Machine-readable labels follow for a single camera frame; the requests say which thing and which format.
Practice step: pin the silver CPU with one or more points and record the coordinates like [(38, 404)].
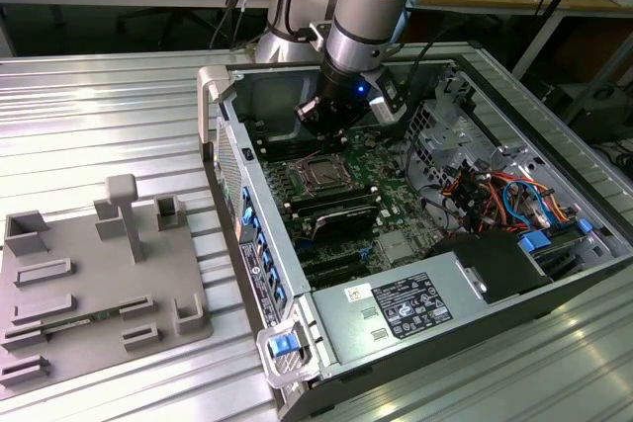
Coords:
[(321, 174)]

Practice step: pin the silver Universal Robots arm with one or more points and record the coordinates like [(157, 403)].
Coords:
[(366, 7)]

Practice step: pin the black RAM slot bank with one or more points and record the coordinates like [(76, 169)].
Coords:
[(326, 197), (282, 143)]

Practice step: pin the open grey PC case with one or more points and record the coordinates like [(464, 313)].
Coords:
[(267, 96)]

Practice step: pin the perforated metal drive cage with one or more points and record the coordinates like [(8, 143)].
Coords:
[(445, 140)]

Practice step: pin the green motherboard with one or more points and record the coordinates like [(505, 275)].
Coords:
[(395, 204)]

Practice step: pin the black expansion card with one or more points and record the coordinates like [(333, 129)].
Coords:
[(346, 222)]

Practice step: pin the black fan shroud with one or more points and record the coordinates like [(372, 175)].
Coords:
[(494, 264)]

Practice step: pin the grey power supply unit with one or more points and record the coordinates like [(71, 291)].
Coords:
[(356, 333)]

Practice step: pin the blue disk carrier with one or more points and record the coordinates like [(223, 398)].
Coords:
[(534, 243)]

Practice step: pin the blue case latch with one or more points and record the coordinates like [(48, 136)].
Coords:
[(281, 346)]

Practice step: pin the small blue clip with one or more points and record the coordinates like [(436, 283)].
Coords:
[(586, 225)]

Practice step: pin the grey parts rack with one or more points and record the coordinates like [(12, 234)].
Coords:
[(99, 274)]

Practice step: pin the green RAM stick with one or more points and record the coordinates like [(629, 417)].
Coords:
[(106, 314)]

